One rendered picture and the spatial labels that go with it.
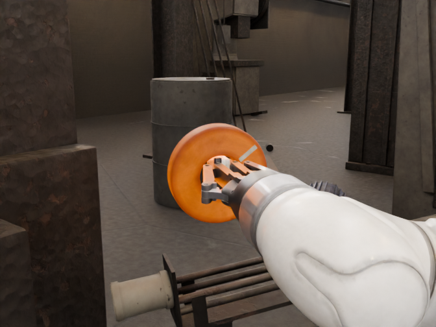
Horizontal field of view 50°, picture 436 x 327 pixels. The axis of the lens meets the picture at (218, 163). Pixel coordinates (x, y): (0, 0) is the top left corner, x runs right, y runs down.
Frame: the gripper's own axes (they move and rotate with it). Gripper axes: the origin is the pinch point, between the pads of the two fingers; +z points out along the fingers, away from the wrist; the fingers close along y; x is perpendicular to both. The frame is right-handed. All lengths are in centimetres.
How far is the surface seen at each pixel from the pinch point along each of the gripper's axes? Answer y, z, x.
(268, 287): 7.5, -4.4, -20.3
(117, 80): 70, 809, -65
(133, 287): -13.9, -1.9, -17.9
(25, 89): -28.0, 19.8, 9.8
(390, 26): 246, 283, 27
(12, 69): -29.6, 18.8, 13.3
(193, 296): -5.1, -4.4, -19.7
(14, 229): -29.7, -0.3, -7.1
